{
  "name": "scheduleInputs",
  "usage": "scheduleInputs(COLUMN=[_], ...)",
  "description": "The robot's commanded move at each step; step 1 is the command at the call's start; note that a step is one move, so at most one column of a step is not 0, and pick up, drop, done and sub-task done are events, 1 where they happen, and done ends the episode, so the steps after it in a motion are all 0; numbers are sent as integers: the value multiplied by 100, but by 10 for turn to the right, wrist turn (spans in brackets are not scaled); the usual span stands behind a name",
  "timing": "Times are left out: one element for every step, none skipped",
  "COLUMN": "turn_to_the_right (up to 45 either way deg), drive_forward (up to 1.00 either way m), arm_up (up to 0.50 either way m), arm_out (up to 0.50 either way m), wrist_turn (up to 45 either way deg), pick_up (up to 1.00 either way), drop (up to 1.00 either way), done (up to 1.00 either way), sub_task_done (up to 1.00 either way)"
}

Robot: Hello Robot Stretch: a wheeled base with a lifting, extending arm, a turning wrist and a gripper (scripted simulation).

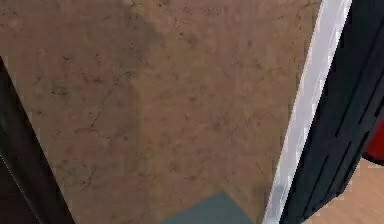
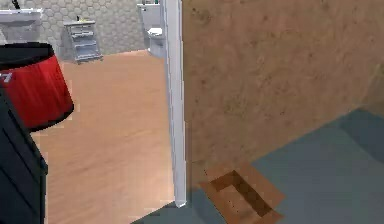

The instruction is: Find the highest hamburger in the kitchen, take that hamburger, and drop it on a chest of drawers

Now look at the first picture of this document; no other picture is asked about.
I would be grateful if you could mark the black kitchen cabinet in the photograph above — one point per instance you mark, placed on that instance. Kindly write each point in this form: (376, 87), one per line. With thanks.
(346, 100)

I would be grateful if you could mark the red round object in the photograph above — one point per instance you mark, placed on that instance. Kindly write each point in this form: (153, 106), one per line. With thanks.
(376, 143)

